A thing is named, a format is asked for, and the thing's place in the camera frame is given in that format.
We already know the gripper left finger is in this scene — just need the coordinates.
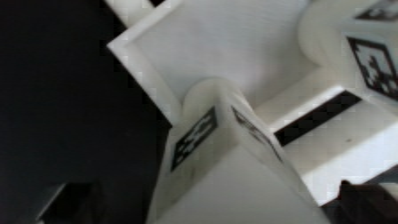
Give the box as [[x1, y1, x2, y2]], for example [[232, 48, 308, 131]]
[[35, 182, 106, 224]]

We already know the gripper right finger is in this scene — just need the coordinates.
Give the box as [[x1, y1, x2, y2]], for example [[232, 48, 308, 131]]
[[323, 180, 398, 224]]

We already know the white chair leg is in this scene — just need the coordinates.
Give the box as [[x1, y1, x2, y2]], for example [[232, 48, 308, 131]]
[[298, 0, 398, 108], [145, 79, 328, 224]]

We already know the white chair seat part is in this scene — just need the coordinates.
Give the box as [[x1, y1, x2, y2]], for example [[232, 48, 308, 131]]
[[102, 0, 398, 203]]

